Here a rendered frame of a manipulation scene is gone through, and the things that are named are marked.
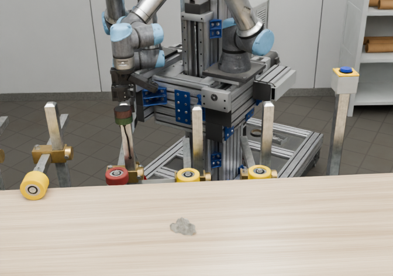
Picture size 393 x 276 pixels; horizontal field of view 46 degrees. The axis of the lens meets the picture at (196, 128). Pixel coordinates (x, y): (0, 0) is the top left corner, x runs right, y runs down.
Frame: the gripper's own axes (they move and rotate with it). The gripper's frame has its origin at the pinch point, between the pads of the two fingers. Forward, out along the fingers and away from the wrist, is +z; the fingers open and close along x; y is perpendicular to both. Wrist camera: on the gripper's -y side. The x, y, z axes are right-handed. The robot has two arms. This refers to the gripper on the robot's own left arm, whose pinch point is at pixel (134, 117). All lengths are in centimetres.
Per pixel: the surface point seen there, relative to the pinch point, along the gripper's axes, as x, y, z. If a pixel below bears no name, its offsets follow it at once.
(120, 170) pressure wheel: 18.4, 4.7, 11.6
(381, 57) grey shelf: -198, -182, 50
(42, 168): 24.0, 29.9, 6.1
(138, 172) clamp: 13.6, -1.1, 15.8
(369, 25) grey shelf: -237, -185, 35
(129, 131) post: 13.5, 0.9, -1.1
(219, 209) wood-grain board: 43, -28, 12
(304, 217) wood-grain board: 49, -53, 12
